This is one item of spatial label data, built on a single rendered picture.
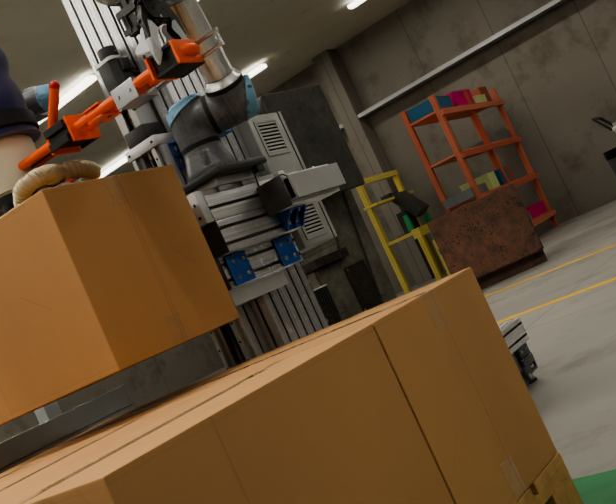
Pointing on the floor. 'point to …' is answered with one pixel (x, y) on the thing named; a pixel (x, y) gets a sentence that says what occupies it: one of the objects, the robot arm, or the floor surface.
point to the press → (335, 205)
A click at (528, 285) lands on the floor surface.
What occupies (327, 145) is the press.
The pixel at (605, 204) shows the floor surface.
